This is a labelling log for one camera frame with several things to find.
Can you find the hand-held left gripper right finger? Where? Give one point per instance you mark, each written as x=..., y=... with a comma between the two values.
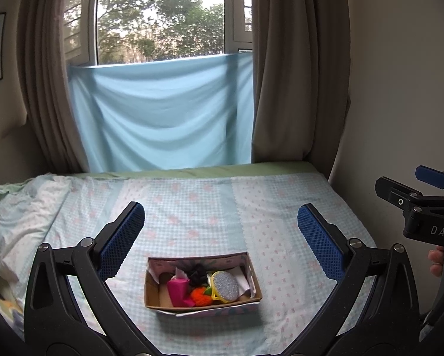
x=320, y=241

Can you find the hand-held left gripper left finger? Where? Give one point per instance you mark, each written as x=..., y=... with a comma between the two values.
x=121, y=241

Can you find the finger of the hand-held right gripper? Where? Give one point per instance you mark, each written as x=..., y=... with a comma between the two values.
x=388, y=189
x=431, y=176

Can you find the cardboard box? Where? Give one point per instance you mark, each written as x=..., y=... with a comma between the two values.
x=152, y=285

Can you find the pink plastic toy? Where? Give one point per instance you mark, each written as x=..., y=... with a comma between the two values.
x=179, y=289

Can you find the black scrunchie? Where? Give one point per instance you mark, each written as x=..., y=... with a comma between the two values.
x=196, y=274

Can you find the green packet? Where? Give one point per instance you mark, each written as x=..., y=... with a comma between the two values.
x=209, y=288

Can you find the silver glitter round sponge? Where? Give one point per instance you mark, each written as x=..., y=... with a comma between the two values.
x=225, y=285

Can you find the yellow soft cloth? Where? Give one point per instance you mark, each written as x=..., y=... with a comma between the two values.
x=6, y=307

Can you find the person's right hand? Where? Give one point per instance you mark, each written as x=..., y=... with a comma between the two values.
x=436, y=261

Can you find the white foam sheet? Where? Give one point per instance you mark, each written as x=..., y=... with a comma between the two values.
x=244, y=280

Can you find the checked floral blanket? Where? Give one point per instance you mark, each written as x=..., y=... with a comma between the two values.
x=207, y=211

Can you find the orange plush ball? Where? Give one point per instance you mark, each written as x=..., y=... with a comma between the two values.
x=201, y=296

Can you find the green bed sheet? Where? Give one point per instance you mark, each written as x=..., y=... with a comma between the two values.
x=244, y=168

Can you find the light blue hanging cloth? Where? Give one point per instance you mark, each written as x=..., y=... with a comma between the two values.
x=159, y=118

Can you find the beige curtain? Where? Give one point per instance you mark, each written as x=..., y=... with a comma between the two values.
x=299, y=81
x=47, y=81

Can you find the window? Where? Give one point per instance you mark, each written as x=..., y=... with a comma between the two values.
x=151, y=15

